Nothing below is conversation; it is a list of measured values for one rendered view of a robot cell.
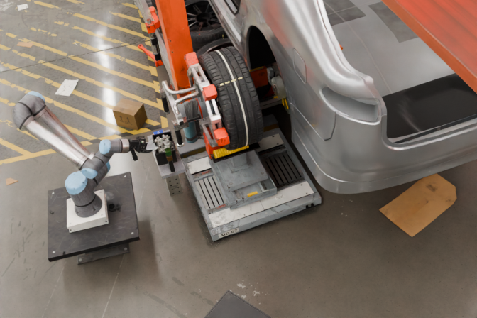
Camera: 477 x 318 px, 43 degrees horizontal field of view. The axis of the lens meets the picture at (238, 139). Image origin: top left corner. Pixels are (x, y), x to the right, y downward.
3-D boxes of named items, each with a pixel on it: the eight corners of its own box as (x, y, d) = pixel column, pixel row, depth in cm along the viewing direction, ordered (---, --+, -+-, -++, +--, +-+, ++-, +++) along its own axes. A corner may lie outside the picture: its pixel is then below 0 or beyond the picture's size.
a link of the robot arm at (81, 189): (68, 202, 402) (58, 184, 390) (83, 184, 412) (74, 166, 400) (86, 208, 395) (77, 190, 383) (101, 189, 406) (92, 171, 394)
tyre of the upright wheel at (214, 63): (228, 79, 445) (261, 156, 418) (198, 89, 441) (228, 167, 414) (229, 25, 385) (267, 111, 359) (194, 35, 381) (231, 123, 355)
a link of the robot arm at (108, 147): (97, 143, 382) (102, 136, 374) (116, 143, 388) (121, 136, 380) (99, 157, 378) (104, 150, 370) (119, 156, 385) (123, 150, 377)
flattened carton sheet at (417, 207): (464, 195, 431) (464, 192, 429) (411, 238, 410) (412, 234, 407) (430, 172, 449) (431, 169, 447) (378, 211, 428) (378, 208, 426)
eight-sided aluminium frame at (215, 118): (228, 160, 398) (218, 99, 360) (218, 163, 397) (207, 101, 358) (203, 110, 435) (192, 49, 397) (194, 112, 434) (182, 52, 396)
